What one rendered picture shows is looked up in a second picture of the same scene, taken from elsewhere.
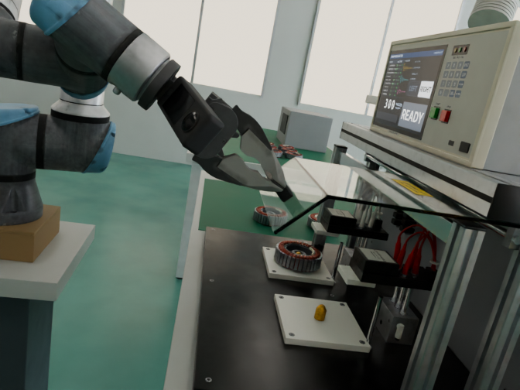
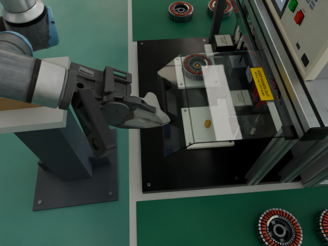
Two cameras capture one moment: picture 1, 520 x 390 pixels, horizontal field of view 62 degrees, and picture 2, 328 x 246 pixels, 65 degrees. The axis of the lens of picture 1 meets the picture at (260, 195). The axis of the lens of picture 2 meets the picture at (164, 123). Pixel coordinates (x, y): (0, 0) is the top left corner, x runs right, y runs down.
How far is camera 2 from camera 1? 0.43 m
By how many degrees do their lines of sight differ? 44
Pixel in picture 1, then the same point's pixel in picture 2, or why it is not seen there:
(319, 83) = not seen: outside the picture
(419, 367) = (254, 175)
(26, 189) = not seen: hidden behind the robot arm
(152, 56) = (53, 92)
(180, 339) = (133, 152)
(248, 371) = (167, 174)
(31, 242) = not seen: hidden behind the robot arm
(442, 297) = (268, 159)
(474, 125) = (315, 50)
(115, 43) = (24, 94)
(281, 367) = (184, 167)
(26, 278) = (46, 121)
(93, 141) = (42, 33)
